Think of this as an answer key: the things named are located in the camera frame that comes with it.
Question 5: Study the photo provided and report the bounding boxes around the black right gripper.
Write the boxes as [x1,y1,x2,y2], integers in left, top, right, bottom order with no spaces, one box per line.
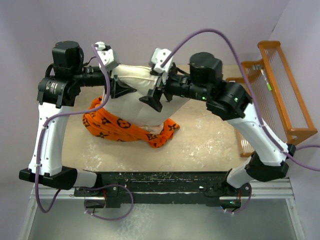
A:
[139,64,211,112]

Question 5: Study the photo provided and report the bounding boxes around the white pillow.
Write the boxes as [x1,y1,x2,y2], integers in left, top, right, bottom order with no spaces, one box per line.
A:
[101,63,193,136]

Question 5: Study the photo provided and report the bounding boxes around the orange patterned pillowcase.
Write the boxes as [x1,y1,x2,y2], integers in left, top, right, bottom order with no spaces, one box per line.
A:
[82,96,180,149]

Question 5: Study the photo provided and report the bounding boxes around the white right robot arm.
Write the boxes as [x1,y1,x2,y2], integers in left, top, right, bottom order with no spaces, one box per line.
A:
[139,48,296,196]

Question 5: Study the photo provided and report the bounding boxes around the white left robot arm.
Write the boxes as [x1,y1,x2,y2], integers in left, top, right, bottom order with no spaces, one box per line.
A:
[18,41,134,196]

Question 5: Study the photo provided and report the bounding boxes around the grey small clip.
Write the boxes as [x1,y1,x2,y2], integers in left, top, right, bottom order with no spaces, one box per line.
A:
[252,64,263,71]

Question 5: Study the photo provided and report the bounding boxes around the green tipped white pen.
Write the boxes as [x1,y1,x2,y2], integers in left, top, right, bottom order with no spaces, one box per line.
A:
[260,69,272,91]

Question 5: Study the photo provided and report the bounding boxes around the orange wooden tiered rack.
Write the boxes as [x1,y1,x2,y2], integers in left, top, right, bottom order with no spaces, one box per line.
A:
[241,40,318,145]

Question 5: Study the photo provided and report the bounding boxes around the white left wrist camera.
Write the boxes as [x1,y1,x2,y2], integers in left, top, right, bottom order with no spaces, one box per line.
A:
[94,41,120,72]

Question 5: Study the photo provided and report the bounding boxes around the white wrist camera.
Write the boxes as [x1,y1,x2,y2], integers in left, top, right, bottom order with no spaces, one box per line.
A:
[149,48,173,85]
[94,41,120,72]

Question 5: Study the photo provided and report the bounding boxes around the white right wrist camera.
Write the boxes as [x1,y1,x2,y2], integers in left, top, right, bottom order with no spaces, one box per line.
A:
[149,48,173,85]

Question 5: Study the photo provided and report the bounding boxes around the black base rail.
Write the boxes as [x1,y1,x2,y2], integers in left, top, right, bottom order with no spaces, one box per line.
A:
[74,171,251,209]

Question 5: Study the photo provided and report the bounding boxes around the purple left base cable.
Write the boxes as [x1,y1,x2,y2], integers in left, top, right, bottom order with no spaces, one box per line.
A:
[83,184,135,222]

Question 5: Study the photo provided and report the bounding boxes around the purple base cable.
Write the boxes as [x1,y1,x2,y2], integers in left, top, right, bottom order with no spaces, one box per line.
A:
[83,184,135,222]
[221,183,253,216]

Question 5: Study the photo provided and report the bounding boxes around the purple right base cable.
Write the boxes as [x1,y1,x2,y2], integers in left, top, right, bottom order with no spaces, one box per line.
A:
[221,183,253,216]

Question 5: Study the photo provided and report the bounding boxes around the aluminium frame rail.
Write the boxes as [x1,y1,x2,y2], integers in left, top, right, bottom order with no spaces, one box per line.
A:
[19,179,305,240]

